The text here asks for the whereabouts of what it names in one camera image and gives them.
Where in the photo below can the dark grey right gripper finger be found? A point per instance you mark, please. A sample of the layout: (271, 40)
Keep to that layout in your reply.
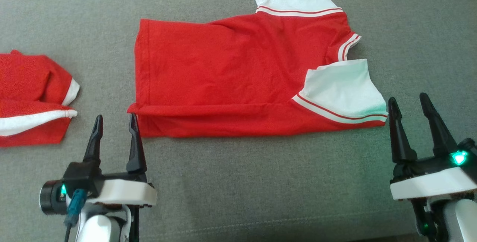
(441, 143)
(401, 145)

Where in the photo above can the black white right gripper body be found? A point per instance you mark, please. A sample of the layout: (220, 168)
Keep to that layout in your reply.
(428, 184)

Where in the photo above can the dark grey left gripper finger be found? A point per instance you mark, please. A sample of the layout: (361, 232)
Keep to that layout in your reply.
(94, 145)
(136, 156)

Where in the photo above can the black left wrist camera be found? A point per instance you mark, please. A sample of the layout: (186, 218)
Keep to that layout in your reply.
(50, 197)

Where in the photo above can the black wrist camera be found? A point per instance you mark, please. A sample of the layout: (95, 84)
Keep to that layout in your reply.
(50, 197)
(470, 148)

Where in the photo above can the red shirt with white sleeves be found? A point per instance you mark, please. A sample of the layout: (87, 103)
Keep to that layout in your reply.
(223, 70)

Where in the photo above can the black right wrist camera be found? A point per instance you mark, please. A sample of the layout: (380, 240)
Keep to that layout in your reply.
(470, 148)

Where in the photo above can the red garment with white band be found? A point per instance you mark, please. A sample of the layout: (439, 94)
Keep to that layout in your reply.
(29, 81)

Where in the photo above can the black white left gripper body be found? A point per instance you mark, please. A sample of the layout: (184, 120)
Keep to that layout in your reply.
(123, 193)

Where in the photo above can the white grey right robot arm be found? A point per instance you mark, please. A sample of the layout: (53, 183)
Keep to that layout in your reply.
(462, 219)

